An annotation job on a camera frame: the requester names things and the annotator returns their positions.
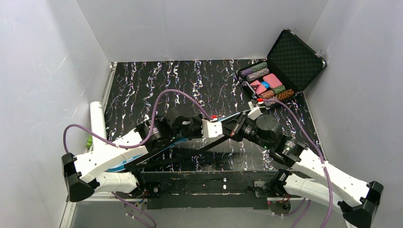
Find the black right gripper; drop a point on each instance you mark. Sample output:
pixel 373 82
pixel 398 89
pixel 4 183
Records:
pixel 238 128

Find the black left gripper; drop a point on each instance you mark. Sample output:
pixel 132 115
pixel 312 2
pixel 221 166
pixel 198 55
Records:
pixel 195 128

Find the blue racket cover bag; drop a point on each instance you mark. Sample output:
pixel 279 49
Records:
pixel 160 141

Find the silver shuttlecock tube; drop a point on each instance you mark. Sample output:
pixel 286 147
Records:
pixel 97 119

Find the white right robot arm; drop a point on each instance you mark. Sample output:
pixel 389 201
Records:
pixel 309 175

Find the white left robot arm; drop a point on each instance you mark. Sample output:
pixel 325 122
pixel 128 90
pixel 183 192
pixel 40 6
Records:
pixel 109 167

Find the pink playing card deck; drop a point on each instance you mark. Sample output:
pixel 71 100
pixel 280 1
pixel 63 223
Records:
pixel 272 80

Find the black poker chip case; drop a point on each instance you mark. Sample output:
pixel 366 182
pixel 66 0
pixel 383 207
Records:
pixel 292 61

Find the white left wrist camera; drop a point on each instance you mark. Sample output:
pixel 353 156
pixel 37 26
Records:
pixel 211 129

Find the green clip on rail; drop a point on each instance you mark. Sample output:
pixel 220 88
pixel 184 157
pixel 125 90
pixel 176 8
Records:
pixel 89 142

